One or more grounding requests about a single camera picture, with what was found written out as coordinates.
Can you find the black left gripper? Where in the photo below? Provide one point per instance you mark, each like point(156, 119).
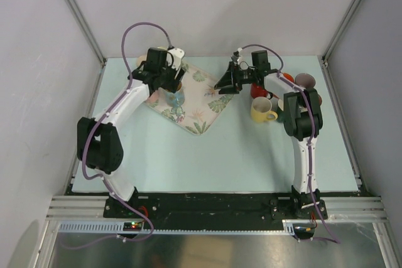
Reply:
point(172, 84)

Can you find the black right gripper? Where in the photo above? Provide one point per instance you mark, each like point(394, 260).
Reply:
point(227, 80)

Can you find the blue butterfly mug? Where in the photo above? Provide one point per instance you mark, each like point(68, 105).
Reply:
point(175, 100)

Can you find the beige mug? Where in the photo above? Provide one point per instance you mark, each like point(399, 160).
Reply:
point(140, 59)

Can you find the red mug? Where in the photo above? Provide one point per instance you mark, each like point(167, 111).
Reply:
point(259, 91)

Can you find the orange mug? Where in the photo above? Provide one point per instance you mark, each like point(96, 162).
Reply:
point(289, 77)

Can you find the purple mug black handle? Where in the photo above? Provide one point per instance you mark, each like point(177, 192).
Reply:
point(305, 80)

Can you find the dark green mug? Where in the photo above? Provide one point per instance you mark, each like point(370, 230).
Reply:
point(280, 111)

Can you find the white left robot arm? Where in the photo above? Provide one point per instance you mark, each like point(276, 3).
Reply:
point(99, 147)

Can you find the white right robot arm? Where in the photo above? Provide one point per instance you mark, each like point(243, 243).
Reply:
point(302, 121)

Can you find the leaf pattern serving tray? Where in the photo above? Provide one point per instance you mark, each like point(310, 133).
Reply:
point(203, 104)

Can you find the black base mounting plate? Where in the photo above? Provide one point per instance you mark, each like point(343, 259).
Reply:
point(190, 212)

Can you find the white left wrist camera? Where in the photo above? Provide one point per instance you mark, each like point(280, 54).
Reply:
point(175, 57)

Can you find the grey slotted cable duct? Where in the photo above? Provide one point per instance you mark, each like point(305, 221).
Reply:
point(286, 228)

